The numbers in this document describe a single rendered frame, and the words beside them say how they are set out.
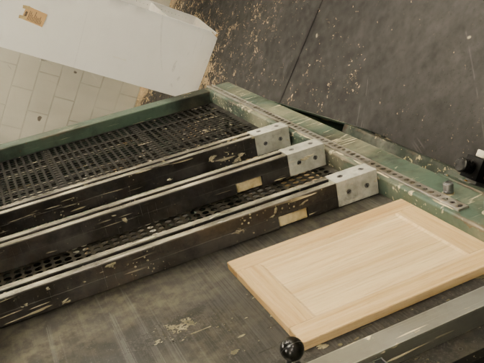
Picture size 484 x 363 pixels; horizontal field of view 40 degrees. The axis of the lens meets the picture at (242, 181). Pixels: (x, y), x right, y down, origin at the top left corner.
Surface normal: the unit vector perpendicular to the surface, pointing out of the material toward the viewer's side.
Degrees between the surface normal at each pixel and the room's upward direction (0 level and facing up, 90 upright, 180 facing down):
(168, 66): 90
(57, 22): 90
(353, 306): 60
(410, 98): 0
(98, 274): 90
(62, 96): 90
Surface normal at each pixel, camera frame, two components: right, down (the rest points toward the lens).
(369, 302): -0.17, -0.91
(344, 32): -0.87, -0.20
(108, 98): 0.34, 0.43
